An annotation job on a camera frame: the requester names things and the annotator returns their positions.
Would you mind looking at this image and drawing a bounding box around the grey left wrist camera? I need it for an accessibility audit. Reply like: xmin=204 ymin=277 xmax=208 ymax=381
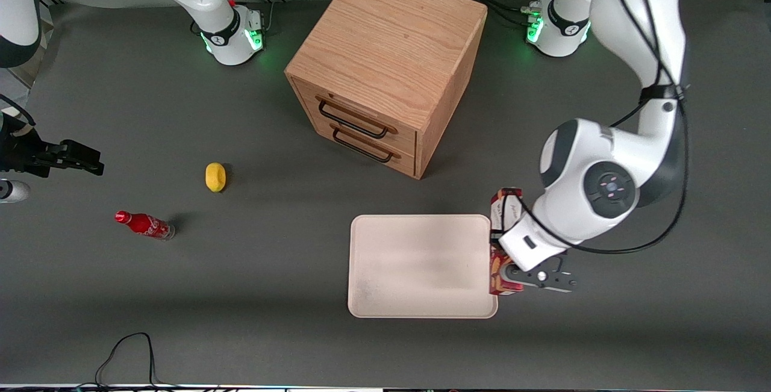
xmin=504 ymin=256 xmax=579 ymax=294

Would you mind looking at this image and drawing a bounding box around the wooden drawer front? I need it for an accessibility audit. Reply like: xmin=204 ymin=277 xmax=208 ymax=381
xmin=295 ymin=79 xmax=418 ymax=151
xmin=310 ymin=116 xmax=417 ymax=178

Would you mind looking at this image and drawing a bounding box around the red cola bottle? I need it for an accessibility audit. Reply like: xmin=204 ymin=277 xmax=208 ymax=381
xmin=114 ymin=210 xmax=176 ymax=241

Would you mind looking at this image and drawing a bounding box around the black metal drawer handle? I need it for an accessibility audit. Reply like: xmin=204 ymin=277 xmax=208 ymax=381
xmin=316 ymin=97 xmax=398 ymax=140
xmin=330 ymin=123 xmax=401 ymax=164

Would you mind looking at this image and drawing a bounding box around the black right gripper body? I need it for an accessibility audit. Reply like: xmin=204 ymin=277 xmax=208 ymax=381
xmin=0 ymin=129 xmax=50 ymax=178

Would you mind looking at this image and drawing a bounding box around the beige plastic tray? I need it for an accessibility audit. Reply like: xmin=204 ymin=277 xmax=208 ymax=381
xmin=348 ymin=214 xmax=499 ymax=319

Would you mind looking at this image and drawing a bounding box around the red cookie box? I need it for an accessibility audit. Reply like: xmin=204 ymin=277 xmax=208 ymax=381
xmin=488 ymin=187 xmax=527 ymax=297

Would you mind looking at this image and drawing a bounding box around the yellow lemon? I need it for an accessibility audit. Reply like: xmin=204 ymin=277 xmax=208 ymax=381
xmin=205 ymin=163 xmax=227 ymax=193

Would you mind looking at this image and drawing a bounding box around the black looped table cable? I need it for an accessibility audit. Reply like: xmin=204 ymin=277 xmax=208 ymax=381
xmin=77 ymin=332 xmax=181 ymax=390

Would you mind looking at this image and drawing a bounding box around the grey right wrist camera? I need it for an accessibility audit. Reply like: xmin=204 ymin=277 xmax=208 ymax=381
xmin=0 ymin=180 xmax=31 ymax=204

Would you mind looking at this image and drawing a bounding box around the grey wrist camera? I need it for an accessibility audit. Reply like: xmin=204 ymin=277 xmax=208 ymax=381
xmin=504 ymin=256 xmax=579 ymax=294
xmin=0 ymin=180 xmax=31 ymax=204

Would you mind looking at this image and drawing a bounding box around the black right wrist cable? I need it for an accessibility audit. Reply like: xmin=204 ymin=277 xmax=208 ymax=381
xmin=0 ymin=93 xmax=37 ymax=129

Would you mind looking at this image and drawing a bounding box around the oak wooden drawer cabinet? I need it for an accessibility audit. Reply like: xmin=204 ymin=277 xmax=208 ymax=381
xmin=284 ymin=0 xmax=489 ymax=180

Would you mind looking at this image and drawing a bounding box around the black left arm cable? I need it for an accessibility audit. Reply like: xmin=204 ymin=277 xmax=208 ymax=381
xmin=517 ymin=0 xmax=691 ymax=255

